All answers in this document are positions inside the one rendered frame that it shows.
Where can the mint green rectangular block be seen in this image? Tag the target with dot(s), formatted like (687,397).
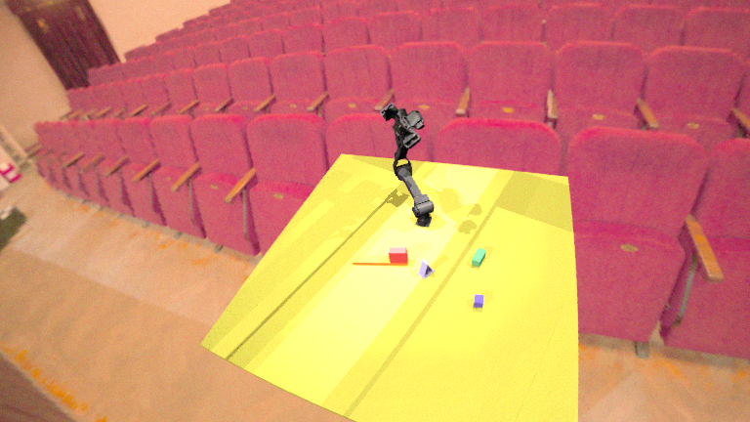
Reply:
(478,257)

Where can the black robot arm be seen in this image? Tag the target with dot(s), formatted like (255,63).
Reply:
(423,205)

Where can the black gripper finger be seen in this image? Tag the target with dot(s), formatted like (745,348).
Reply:
(406,134)
(389,112)

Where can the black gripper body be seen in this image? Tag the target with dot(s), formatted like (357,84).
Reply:
(403,123)

